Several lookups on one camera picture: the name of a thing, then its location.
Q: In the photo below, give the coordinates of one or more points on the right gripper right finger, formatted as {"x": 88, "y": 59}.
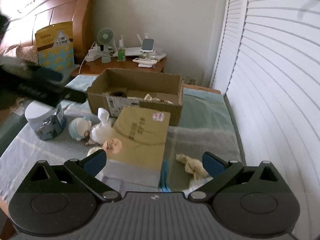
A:
{"x": 222, "y": 173}

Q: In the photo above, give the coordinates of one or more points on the blue haired plush doll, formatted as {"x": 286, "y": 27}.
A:
{"x": 79, "y": 128}

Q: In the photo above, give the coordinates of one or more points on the beige crumpled cloth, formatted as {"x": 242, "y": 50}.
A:
{"x": 193, "y": 167}

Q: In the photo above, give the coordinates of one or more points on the green desk fan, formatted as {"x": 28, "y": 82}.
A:
{"x": 105, "y": 36}

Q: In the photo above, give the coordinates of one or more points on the gold tissue pack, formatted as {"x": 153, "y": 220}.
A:
{"x": 138, "y": 139}

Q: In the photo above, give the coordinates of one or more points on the checkered blue grey blanket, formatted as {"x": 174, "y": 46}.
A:
{"x": 205, "y": 126}

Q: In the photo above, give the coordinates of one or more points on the cream embroidered drawstring pouch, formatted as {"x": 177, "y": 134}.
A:
{"x": 148, "y": 97}

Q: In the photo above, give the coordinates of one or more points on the white wifi router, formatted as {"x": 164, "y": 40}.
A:
{"x": 156, "y": 54}

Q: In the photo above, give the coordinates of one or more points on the cream feather tassel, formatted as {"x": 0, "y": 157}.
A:
{"x": 93, "y": 150}

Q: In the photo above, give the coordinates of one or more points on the white power strip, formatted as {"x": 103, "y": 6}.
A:
{"x": 94, "y": 53}

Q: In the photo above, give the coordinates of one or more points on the teal tassel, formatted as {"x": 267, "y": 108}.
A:
{"x": 163, "y": 182}

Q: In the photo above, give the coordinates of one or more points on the white remote control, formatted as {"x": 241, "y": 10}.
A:
{"x": 145, "y": 63}

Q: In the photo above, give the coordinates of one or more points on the brown floral pillow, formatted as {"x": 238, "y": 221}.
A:
{"x": 16, "y": 54}

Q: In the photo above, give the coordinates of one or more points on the white louvered closet door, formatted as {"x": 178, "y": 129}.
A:
{"x": 267, "y": 67}

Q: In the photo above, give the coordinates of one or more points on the white lidded clear jar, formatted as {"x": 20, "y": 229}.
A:
{"x": 47, "y": 122}

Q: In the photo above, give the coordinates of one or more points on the small white screen device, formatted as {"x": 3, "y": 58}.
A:
{"x": 147, "y": 45}

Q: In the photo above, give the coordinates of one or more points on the open cardboard box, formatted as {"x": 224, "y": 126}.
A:
{"x": 116, "y": 88}

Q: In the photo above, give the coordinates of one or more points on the wooden nightstand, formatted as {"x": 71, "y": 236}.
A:
{"x": 97, "y": 67}

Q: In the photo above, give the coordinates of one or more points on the white knotted cloth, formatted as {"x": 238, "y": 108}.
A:
{"x": 101, "y": 132}

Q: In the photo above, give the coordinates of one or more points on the wooden headboard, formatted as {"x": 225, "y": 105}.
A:
{"x": 41, "y": 13}

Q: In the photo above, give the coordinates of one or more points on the yellow duck print bag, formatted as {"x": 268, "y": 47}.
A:
{"x": 54, "y": 45}

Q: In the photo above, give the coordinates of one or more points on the green sanitizer bottle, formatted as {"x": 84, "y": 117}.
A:
{"x": 121, "y": 50}

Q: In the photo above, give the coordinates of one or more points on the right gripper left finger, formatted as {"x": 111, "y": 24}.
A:
{"x": 85, "y": 170}

